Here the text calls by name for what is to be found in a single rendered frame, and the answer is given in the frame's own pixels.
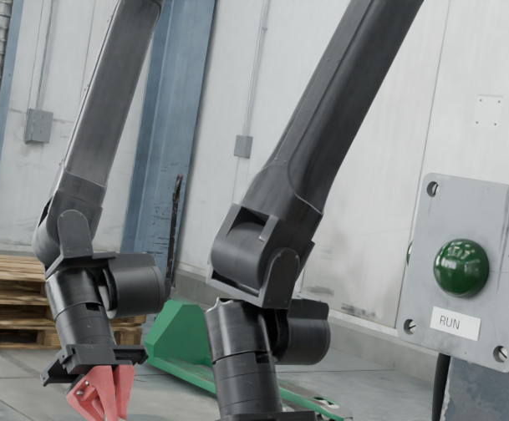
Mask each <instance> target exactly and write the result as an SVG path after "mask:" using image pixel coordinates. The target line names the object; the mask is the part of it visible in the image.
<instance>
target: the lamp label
mask: <svg viewBox="0 0 509 421"><path fill-rule="evenodd" d="M480 322H481V319H479V318H475V317H470V316H467V315H464V314H460V313H458V312H452V311H449V310H445V309H442V308H439V307H434V308H433V313H432V318H431V324H430V327H432V328H434V329H438V330H441V331H444V332H448V333H452V334H455V335H457V336H461V337H466V338H469V339H471V340H475V341H477V338H478V332H479V327H480Z"/></svg>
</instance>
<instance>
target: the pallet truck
mask: <svg viewBox="0 0 509 421"><path fill-rule="evenodd" d="M183 178H184V173H182V172H179V173H178V175H177V178H176V186H175V190H174V192H173V193H172V201H173V204H172V212H171V229H170V238H169V246H168V255H167V263H166V272H165V282H164V284H165V304H164V307H163V309H162V311H161V312H160V313H156V314H157V315H155V318H154V323H153V325H152V327H151V329H150V331H149V332H148V334H147V336H146V338H145V340H144V344H145V347H146V350H147V352H148V355H149V357H148V358H147V363H149V364H151V365H152V366H154V367H157V368H159V369H161V370H164V371H166V372H168V373H171V374H173V375H175V376H177V377H178V378H182V379H184V380H186V381H187V382H190V383H193V384H195V385H197V386H199V387H201V388H204V389H206V390H208V391H210V392H212V393H215V394H216V386H215V381H214V376H213V373H211V372H209V371H207V370H205V369H203V368H200V367H197V366H196V365H206V366H208V367H210V368H212V365H211V355H210V350H209V345H208V340H207V335H206V325H205V320H204V313H203V311H202V310H201V309H200V307H199V306H198V305H197V304H195V303H192V302H188V301H186V300H183V299H176V298H171V271H172V262H173V253H174V244H175V235H176V218H177V209H178V202H180V191H181V183H182V180H183ZM277 380H278V386H279V390H280V395H281V397H282V398H285V399H287V400H289V401H292V402H294V403H296V404H299V405H301V406H304V407H305V408H309V409H311V410H314V411H315V414H316V416H319V415H322V417H323V419H325V420H338V421H344V419H345V418H351V419H352V421H353V418H354V416H353V415H352V413H351V412H350V411H349V410H348V409H347V408H345V407H344V406H343V405H341V404H340V403H337V402H335V401H333V400H332V399H330V398H327V397H324V396H323V395H321V394H318V393H315V392H313V391H310V390H308V389H306V388H302V387H300V386H298V385H296V384H293V383H290V382H287V381H285V380H282V379H280V378H277Z"/></svg>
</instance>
